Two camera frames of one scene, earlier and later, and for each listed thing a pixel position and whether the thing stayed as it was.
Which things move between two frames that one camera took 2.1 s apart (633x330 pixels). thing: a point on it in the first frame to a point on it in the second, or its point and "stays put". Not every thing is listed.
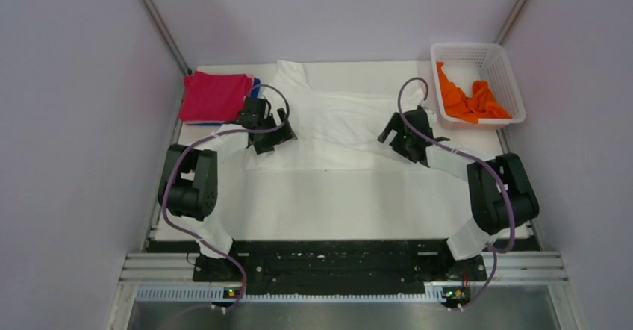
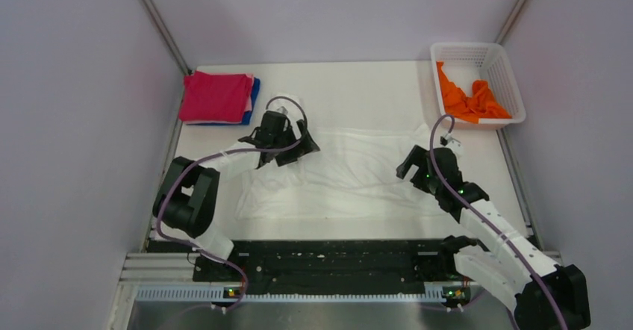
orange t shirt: (482, 104) stays put
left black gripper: (281, 134) to (307, 146)
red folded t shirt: (213, 97) stays put
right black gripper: (396, 123) to (417, 157)
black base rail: (340, 263) stays put
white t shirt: (336, 131) to (353, 175)
